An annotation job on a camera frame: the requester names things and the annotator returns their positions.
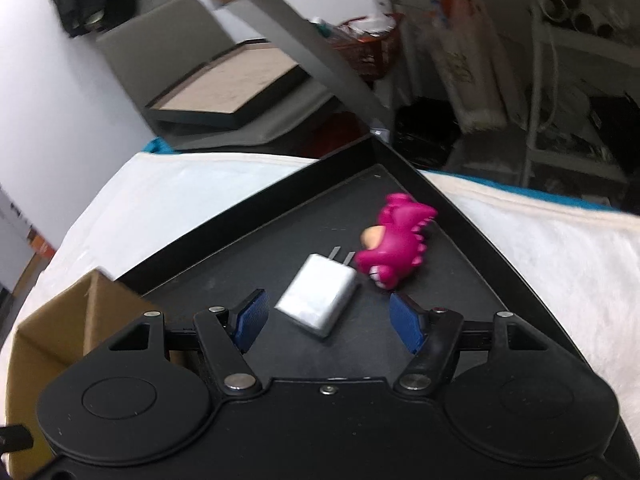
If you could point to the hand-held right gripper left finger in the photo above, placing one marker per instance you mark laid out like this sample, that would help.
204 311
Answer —
250 321

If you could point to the black bag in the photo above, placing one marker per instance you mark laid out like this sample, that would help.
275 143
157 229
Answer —
425 130

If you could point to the grey desk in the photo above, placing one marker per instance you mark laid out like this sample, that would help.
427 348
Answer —
305 35

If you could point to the white charger plug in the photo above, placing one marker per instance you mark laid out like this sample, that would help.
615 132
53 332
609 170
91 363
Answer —
317 295

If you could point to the cardboard box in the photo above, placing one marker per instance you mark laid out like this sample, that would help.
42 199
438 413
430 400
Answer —
45 345

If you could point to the black framed board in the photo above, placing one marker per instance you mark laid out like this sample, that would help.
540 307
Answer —
225 80

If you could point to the white tote bag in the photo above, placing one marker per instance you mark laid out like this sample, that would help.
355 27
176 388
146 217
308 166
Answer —
465 60

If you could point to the teal bed sheet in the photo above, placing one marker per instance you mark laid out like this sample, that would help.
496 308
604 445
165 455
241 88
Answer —
550 192

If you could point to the pink dinosaur figurine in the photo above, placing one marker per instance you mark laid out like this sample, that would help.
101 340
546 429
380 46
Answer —
397 245

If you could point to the red basket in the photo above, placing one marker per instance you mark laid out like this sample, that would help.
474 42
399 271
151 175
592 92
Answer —
370 45

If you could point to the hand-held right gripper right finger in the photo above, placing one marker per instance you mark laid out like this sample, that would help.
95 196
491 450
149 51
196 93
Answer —
407 323

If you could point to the grey chair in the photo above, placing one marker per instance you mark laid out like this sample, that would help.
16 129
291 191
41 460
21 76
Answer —
165 30

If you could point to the white storage rack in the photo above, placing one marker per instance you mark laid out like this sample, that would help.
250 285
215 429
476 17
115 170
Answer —
565 90

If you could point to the black shallow tray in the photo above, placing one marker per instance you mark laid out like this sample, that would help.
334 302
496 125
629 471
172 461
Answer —
300 220

